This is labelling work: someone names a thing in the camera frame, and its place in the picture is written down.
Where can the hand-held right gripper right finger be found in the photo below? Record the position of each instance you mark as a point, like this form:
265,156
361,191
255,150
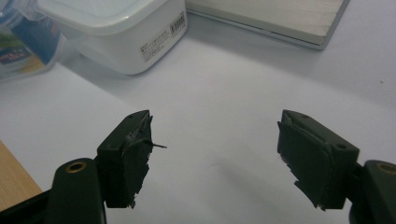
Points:
314,161

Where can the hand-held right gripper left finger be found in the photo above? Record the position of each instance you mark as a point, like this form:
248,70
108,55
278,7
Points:
124,161

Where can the wooden board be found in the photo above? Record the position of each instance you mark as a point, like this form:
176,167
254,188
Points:
14,177

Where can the clear plastic container colourful label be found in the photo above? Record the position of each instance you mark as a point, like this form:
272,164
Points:
25,40

